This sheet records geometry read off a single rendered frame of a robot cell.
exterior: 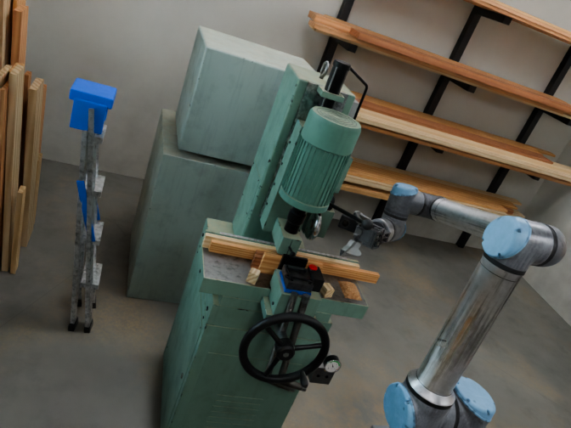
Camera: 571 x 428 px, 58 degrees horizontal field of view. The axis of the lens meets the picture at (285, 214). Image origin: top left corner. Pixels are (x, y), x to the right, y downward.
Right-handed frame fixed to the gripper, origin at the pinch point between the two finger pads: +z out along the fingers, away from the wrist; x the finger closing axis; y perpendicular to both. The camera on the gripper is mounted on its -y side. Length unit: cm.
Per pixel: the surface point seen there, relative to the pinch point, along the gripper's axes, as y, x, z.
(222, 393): -23, 75, 6
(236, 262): -29.6, 23.3, 11.7
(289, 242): -17.8, 11.2, 1.9
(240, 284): -20.6, 26.0, 18.9
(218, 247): -36.4, 20.2, 15.0
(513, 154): -19, -37, -293
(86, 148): -108, 8, 23
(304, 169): -16.0, -15.8, 10.0
